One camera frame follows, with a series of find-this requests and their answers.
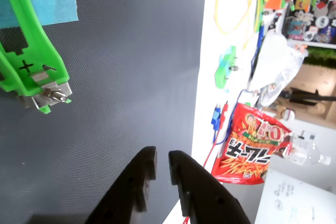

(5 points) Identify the black stand leg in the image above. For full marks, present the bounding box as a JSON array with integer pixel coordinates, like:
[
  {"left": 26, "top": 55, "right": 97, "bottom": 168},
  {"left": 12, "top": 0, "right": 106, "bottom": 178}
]
[{"left": 280, "top": 87, "right": 336, "bottom": 106}]

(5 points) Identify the red snack bag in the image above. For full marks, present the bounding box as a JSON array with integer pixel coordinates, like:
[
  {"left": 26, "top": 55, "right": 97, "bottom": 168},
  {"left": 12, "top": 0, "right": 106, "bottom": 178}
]
[{"left": 211, "top": 102, "right": 293, "bottom": 185}]

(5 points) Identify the blue wire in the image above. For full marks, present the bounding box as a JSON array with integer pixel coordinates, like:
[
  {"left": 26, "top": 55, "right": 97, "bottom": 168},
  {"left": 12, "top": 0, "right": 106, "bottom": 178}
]
[{"left": 212, "top": 20, "right": 266, "bottom": 146}]

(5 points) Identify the red wire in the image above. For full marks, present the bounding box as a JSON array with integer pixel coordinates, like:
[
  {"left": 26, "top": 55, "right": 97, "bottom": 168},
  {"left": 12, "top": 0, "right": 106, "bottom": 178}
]
[{"left": 202, "top": 123, "right": 226, "bottom": 168}]

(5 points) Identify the small white ball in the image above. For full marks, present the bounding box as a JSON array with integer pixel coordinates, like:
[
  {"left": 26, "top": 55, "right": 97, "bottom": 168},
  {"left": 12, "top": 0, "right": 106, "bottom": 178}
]
[{"left": 280, "top": 108, "right": 296, "bottom": 122}]

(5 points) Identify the green artificial turf strip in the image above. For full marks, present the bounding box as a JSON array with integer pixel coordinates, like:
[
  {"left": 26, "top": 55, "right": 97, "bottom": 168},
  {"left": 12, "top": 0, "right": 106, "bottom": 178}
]
[{"left": 304, "top": 47, "right": 336, "bottom": 69}]

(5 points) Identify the white board with writing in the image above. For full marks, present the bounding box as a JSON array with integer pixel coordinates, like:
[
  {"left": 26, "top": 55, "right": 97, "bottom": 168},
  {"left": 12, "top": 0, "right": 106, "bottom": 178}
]
[{"left": 253, "top": 153, "right": 336, "bottom": 224}]

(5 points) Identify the green battery holder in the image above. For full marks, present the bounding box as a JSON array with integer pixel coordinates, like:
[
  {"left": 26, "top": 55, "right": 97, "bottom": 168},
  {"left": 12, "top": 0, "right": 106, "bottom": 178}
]
[{"left": 0, "top": 0, "right": 73, "bottom": 115}]

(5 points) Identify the dark grey textured mat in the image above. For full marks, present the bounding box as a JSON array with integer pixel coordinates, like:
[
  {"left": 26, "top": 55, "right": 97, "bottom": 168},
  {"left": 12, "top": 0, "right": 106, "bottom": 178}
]
[{"left": 0, "top": 0, "right": 207, "bottom": 224}]

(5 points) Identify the white plastic bag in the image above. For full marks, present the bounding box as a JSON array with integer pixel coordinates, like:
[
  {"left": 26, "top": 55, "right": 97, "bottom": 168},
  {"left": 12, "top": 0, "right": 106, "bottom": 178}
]
[{"left": 246, "top": 28, "right": 309, "bottom": 108}]

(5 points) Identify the sticker covered black panel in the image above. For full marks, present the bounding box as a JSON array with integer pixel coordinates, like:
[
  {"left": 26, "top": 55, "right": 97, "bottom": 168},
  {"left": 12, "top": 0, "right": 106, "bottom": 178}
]
[{"left": 285, "top": 0, "right": 336, "bottom": 44}]

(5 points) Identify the small green plastic block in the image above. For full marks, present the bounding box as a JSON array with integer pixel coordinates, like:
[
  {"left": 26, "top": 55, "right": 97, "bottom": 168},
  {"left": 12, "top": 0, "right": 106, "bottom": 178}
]
[{"left": 214, "top": 45, "right": 238, "bottom": 90}]

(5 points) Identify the clear plastic bottle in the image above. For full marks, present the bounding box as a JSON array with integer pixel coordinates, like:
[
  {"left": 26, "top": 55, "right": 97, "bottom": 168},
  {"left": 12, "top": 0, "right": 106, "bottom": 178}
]
[{"left": 285, "top": 129, "right": 332, "bottom": 167}]

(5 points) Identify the red alligator clip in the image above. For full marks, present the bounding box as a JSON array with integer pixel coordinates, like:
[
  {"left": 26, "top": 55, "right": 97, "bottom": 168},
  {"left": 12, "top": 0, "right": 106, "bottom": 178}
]
[{"left": 220, "top": 102, "right": 229, "bottom": 125}]

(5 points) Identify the long blue tape strip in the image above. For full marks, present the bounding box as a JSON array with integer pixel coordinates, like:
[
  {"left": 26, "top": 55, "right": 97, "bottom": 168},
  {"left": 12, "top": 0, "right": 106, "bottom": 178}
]
[{"left": 0, "top": 0, "right": 79, "bottom": 29}]

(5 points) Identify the yellow cable loop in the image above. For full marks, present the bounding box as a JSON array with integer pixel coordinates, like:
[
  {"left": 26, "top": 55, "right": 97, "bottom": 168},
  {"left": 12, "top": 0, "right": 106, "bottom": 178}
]
[{"left": 214, "top": 0, "right": 263, "bottom": 49}]

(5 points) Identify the short blue tape piece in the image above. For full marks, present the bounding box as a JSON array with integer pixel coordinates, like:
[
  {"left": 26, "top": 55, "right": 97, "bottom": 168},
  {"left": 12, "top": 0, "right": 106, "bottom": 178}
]
[{"left": 218, "top": 50, "right": 236, "bottom": 69}]

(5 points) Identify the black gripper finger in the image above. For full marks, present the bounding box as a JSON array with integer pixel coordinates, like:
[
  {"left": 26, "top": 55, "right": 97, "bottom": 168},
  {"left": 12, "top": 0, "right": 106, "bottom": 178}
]
[
  {"left": 85, "top": 146, "right": 158, "bottom": 224},
  {"left": 168, "top": 150, "right": 251, "bottom": 224}
]

